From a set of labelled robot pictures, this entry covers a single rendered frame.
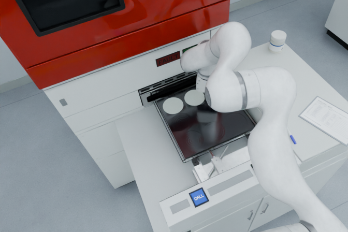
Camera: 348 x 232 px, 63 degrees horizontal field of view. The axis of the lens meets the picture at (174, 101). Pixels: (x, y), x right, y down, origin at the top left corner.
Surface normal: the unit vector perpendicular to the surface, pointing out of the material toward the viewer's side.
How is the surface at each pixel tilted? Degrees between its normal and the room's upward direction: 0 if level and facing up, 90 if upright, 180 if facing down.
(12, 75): 90
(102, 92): 90
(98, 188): 0
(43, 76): 90
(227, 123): 0
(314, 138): 0
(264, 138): 27
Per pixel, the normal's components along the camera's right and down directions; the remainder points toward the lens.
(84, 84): 0.40, 0.70
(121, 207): -0.10, -0.61
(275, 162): -0.30, -0.21
